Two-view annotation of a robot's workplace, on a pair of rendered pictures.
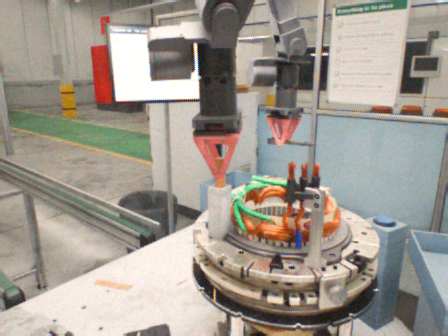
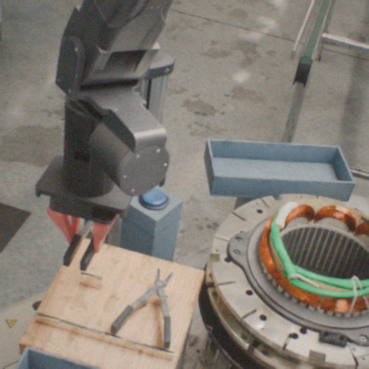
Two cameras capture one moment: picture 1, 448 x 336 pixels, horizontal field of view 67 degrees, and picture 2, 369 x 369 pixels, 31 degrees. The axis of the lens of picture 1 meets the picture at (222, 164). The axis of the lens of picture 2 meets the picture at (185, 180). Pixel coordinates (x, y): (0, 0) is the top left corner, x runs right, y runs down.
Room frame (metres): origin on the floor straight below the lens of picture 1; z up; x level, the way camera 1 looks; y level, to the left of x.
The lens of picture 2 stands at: (1.08, 0.38, 1.74)
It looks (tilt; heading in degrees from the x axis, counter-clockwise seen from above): 39 degrees down; 241
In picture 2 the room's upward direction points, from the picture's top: 10 degrees clockwise
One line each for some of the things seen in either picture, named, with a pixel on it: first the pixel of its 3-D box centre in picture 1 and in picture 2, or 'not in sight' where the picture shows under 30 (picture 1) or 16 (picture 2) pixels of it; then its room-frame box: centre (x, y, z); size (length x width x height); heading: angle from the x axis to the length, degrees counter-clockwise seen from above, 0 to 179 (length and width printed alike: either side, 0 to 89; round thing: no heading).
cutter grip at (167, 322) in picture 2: not in sight; (166, 332); (0.82, -0.08, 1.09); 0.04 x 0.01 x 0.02; 68
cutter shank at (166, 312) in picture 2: not in sight; (163, 301); (0.81, -0.12, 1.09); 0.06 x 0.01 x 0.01; 78
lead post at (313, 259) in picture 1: (317, 228); not in sight; (0.44, -0.13, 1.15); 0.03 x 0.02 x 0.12; 48
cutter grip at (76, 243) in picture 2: not in sight; (72, 250); (0.92, -0.15, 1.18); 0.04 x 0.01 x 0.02; 53
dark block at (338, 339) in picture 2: not in sight; (333, 337); (0.63, 0.00, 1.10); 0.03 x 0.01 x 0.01; 146
